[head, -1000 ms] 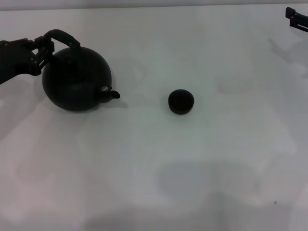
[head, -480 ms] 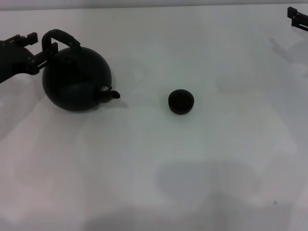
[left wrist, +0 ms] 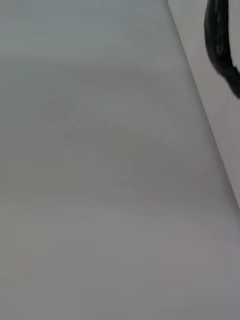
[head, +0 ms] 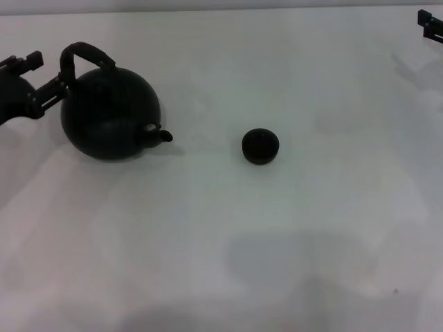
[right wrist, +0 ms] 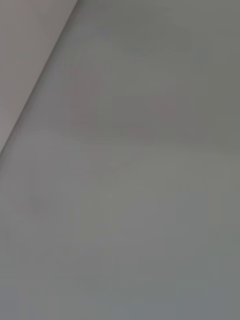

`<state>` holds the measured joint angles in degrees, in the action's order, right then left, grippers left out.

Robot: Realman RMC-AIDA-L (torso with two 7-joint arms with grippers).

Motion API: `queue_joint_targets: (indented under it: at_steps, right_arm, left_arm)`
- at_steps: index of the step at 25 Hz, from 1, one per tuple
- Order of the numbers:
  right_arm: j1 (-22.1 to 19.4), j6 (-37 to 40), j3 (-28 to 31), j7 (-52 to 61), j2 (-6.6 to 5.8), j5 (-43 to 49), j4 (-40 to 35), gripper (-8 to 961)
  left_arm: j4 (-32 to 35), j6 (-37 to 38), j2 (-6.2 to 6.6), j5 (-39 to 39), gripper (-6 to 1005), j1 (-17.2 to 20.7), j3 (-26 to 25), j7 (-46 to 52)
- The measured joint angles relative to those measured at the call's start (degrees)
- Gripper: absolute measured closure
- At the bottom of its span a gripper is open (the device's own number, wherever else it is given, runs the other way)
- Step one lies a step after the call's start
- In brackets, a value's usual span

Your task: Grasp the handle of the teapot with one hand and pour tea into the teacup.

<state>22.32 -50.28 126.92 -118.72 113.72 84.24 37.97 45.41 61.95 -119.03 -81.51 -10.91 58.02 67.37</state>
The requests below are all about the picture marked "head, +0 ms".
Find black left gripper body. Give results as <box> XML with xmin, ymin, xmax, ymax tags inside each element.
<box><xmin>0</xmin><ymin>73</ymin><xmax>36</xmax><ymax>127</ymax></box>

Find black round teapot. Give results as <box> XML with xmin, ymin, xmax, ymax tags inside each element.
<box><xmin>59</xmin><ymin>41</ymin><xmax>174</xmax><ymax>162</ymax></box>

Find small dark teacup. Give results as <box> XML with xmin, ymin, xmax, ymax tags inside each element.
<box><xmin>242</xmin><ymin>127</ymin><xmax>280</xmax><ymax>165</ymax></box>

